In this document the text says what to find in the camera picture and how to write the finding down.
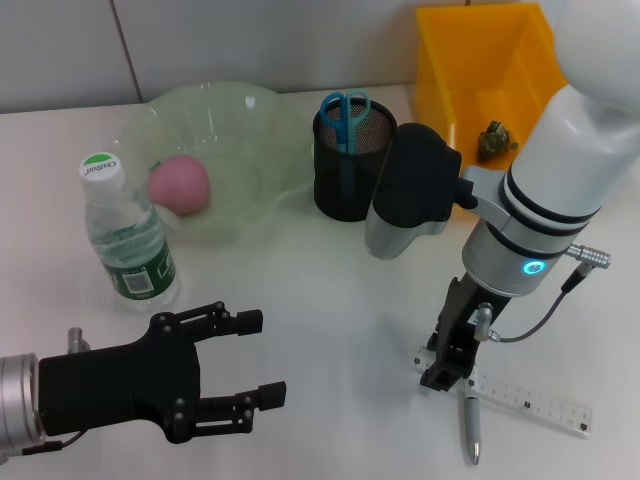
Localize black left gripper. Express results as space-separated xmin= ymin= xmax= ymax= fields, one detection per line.
xmin=37 ymin=300 xmax=288 ymax=445

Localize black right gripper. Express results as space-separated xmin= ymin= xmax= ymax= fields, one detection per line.
xmin=418 ymin=272 xmax=512 ymax=395

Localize grey ballpoint pen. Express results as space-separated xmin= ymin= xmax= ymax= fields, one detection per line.
xmin=459 ymin=382 xmax=483 ymax=467

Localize transparent plastic ruler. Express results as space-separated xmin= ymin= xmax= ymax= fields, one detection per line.
xmin=411 ymin=343 xmax=594 ymax=440

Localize clear green-label water bottle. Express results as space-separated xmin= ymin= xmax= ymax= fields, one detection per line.
xmin=77 ymin=151 xmax=181 ymax=314

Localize pink peach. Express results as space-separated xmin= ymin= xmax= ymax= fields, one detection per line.
xmin=145 ymin=154 xmax=212 ymax=218

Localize green plastic wrapper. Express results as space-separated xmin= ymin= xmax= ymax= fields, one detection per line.
xmin=476 ymin=118 xmax=521 ymax=164

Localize blue scissors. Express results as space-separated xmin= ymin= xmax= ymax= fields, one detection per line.
xmin=318 ymin=88 xmax=373 ymax=201

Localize black mesh pen cup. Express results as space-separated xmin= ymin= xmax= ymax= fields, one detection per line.
xmin=312 ymin=97 xmax=400 ymax=223

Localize pale green glass fruit plate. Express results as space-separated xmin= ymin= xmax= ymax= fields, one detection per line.
xmin=115 ymin=82 xmax=315 ymax=247

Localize yellow plastic bin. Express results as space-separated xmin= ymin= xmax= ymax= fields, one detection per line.
xmin=414 ymin=2 xmax=566 ymax=220

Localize grey right arm cable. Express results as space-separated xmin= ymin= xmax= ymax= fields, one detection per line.
xmin=473 ymin=242 xmax=615 ymax=345

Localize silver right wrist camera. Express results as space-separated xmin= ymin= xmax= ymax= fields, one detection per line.
xmin=364 ymin=122 xmax=480 ymax=261

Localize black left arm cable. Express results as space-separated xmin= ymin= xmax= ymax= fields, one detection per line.
xmin=21 ymin=428 xmax=85 ymax=456

